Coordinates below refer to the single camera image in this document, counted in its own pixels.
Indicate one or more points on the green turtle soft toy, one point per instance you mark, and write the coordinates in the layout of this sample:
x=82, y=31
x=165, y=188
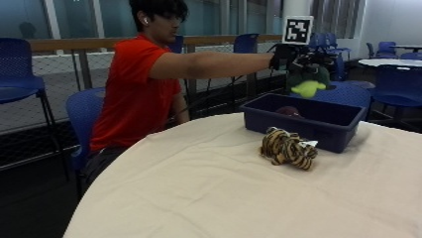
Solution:
x=310, y=82

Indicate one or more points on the blue plastic chair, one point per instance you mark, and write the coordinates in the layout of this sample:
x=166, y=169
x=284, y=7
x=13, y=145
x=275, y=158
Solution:
x=22, y=76
x=328, y=44
x=178, y=44
x=246, y=43
x=346, y=94
x=398, y=87
x=83, y=125
x=387, y=49

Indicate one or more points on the white marker cube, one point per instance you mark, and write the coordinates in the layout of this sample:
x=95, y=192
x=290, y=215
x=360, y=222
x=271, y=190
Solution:
x=298, y=30

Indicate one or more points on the dark red soft toy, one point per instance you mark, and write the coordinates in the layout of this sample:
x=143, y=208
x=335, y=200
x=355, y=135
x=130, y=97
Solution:
x=290, y=111

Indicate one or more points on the white round table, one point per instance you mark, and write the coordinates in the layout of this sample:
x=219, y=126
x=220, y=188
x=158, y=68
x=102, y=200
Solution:
x=390, y=62

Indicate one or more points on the blue plastic bin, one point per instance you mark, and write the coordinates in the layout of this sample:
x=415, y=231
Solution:
x=304, y=120

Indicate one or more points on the tiger striped soft toy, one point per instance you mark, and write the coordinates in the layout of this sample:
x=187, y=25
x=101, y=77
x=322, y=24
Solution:
x=288, y=149

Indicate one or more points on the cream tablecloth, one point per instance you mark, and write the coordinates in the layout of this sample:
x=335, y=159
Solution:
x=251, y=185

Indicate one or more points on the the person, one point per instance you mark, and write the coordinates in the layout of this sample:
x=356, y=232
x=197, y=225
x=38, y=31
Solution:
x=141, y=82

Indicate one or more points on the white earbud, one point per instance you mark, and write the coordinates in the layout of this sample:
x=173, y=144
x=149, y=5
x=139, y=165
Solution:
x=146, y=21

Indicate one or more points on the wooden handrail with mesh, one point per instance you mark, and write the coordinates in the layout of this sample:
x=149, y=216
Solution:
x=89, y=66

